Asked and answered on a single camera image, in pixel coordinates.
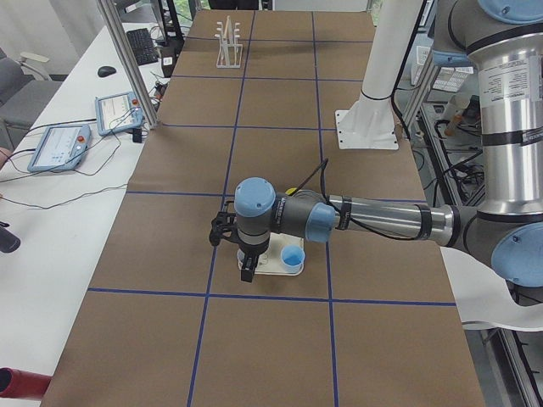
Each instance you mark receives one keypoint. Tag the black keyboard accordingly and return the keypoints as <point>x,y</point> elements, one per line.
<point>142,46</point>

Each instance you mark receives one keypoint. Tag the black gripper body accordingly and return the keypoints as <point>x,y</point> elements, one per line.
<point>251,252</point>

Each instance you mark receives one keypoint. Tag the far blue teach pendant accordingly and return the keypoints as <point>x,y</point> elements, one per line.
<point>118,113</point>

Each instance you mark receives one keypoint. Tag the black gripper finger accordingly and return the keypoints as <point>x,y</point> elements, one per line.
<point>247,269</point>

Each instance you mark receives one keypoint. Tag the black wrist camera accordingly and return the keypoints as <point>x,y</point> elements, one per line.
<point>224,226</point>

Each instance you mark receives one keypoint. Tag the black computer mouse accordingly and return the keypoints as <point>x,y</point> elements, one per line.
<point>105,71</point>

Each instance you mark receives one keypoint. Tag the grey office chair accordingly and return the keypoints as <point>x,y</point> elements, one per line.
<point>23,97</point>

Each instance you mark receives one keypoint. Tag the blue plastic cup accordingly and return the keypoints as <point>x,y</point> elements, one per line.
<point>292,259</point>

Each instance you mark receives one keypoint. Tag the cream plastic tray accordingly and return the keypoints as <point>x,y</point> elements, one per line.
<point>269,262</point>

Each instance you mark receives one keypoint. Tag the near blue teach pendant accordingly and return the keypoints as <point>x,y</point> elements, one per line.
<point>61,148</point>

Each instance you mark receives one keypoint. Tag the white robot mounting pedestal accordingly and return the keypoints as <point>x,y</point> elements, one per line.
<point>370,121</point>

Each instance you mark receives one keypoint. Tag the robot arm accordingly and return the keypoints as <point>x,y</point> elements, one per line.
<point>502,40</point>

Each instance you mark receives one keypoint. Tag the blue teach pendant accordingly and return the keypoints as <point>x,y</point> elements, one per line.
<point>118,113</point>
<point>61,148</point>

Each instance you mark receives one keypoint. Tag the white wire cup rack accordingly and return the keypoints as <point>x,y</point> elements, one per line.
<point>230,51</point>

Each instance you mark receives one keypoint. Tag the white plastic chair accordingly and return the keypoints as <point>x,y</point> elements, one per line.
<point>483,299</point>

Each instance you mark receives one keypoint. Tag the aluminium frame post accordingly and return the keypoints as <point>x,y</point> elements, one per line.
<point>118,35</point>

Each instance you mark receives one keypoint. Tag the red cylinder bottle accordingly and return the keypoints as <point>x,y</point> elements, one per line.
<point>18,384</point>

